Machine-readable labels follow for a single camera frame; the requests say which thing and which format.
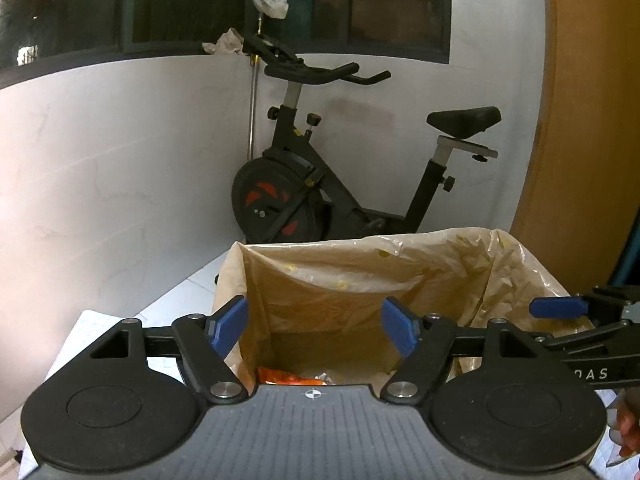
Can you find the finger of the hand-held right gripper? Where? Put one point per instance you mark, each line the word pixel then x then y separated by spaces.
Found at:
pixel 590 337
pixel 557 307

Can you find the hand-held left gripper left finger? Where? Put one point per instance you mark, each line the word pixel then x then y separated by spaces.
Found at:
pixel 231 327

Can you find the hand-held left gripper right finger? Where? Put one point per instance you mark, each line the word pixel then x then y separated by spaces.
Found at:
pixel 400 327

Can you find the brown cardboard box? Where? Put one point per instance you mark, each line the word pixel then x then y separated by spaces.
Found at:
pixel 330 350

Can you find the person's right hand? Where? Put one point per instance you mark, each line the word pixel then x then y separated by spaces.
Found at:
pixel 631 420

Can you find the crumpled orange snack packet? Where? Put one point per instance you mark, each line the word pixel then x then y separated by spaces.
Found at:
pixel 295 376

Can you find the cardboard box with plastic liner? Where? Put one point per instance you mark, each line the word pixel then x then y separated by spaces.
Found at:
pixel 310 270

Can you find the blue plaid tablecloth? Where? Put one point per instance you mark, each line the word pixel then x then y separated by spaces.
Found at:
pixel 95 321

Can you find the black exercise bike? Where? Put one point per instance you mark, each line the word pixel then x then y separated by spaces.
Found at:
pixel 280 195

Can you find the wooden wardrobe panel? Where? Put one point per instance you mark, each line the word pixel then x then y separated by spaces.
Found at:
pixel 575 135

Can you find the metal pole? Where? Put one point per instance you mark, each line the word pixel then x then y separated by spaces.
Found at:
pixel 251 105

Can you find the crumpled beige plastic bag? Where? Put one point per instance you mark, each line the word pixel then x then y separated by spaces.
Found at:
pixel 225 42

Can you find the white plastic bag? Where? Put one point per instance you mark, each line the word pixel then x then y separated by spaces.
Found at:
pixel 271 1

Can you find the dark window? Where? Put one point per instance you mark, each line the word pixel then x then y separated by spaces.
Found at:
pixel 200 0

